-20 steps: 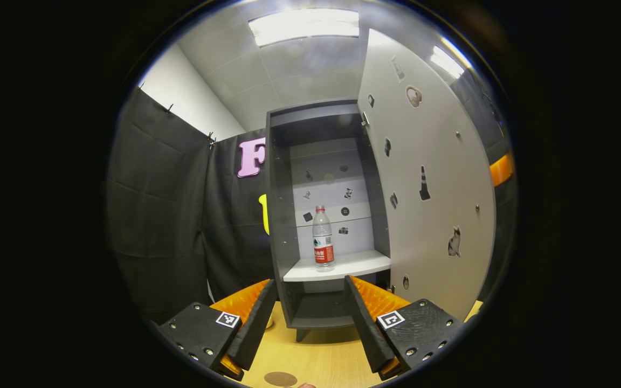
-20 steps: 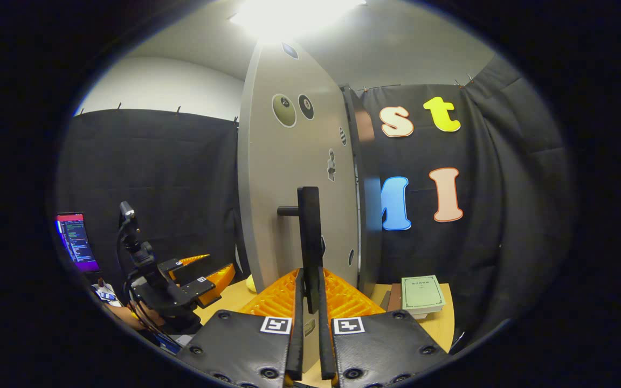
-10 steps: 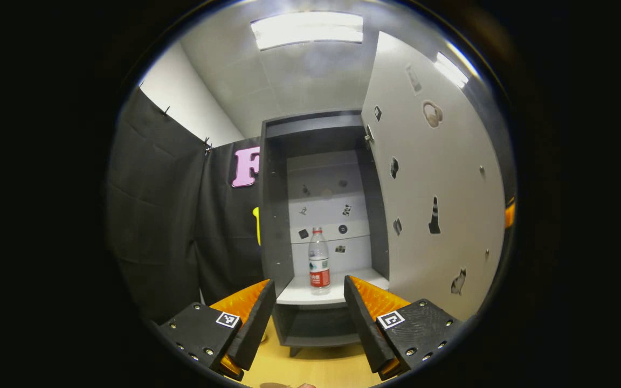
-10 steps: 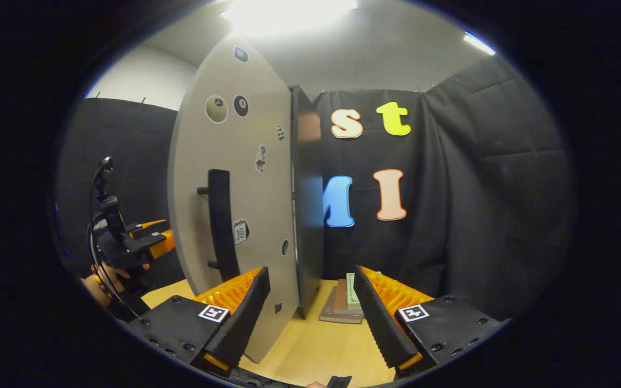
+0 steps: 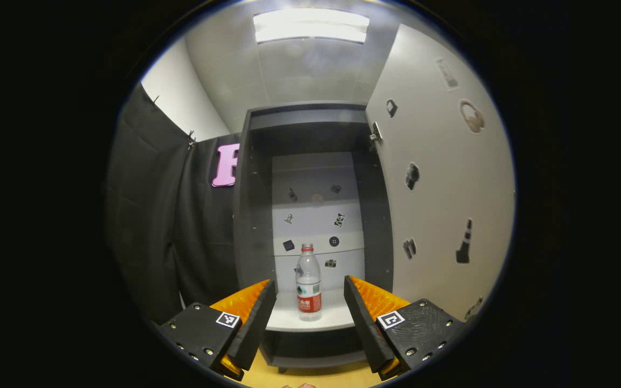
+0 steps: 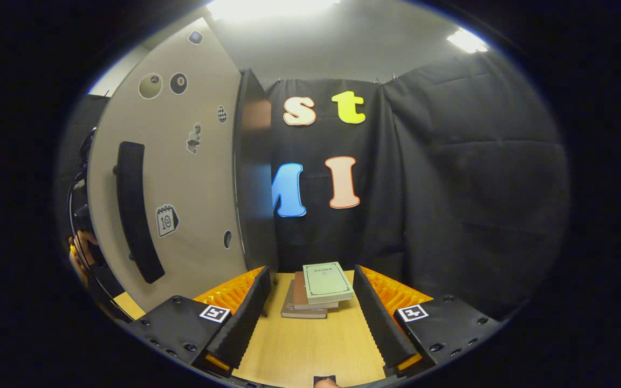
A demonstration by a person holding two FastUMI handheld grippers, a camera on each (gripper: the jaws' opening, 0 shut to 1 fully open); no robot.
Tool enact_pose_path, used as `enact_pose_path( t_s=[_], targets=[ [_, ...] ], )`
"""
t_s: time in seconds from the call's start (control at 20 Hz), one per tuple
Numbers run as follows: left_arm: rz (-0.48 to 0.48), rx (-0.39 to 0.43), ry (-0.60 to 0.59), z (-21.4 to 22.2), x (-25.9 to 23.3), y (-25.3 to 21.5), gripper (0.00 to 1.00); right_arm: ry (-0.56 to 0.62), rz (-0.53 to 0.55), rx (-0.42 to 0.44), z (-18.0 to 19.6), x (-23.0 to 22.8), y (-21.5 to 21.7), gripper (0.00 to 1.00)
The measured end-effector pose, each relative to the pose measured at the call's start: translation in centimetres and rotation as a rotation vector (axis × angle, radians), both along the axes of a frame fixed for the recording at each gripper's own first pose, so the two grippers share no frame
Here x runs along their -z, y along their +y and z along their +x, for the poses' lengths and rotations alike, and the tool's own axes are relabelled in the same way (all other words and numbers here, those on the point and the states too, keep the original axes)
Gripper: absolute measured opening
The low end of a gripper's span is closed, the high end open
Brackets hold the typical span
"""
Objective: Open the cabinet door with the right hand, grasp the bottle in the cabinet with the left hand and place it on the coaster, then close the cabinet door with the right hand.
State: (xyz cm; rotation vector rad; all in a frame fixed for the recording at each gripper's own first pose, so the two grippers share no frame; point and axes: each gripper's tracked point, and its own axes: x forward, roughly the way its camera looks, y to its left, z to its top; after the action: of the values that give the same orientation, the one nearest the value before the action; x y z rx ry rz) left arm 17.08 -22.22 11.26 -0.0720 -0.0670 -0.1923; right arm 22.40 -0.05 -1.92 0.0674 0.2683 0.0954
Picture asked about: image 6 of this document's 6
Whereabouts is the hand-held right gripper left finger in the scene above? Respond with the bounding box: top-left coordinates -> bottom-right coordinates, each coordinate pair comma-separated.
127,266 -> 272,378

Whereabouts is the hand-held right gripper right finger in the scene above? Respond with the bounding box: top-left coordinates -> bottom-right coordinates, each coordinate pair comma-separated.
353,265 -> 505,378

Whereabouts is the black cabinet door handle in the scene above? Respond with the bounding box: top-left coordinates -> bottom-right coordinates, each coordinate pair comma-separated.
114,141 -> 165,285

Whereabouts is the grey-brown book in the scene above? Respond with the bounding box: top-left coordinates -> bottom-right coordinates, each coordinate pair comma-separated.
281,279 -> 328,320

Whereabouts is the brown book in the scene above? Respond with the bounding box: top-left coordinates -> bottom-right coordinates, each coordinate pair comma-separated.
293,271 -> 340,310

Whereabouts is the pale green book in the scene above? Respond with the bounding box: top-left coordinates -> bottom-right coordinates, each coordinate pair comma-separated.
302,261 -> 354,305

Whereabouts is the black backdrop cloth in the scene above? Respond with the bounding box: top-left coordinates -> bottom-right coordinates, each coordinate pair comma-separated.
54,51 -> 570,318

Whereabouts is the large ceiling light panel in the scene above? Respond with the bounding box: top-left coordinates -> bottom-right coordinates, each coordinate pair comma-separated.
205,0 -> 341,22

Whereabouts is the small ceiling light panel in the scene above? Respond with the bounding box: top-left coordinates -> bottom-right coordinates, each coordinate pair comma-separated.
447,28 -> 489,53

